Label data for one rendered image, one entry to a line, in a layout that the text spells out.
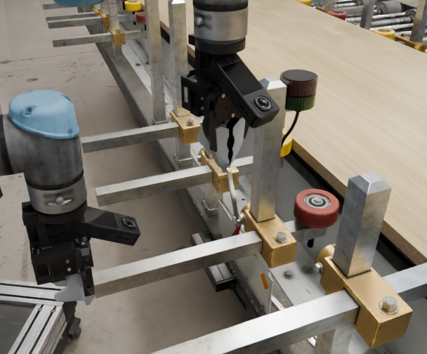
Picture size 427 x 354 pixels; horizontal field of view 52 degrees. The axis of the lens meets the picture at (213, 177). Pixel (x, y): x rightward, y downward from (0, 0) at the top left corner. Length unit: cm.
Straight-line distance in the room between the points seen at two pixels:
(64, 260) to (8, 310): 101
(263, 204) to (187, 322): 104
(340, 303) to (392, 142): 58
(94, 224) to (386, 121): 78
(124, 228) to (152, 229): 149
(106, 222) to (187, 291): 122
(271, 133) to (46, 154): 35
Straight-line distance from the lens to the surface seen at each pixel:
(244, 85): 62
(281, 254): 79
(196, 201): 116
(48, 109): 55
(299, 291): 105
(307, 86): 71
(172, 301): 184
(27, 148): 57
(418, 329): 91
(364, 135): 110
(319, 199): 83
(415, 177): 97
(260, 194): 79
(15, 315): 165
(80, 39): 211
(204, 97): 66
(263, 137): 73
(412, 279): 65
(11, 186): 268
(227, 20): 61
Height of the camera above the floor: 139
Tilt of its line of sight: 33 degrees down
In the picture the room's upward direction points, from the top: straight up
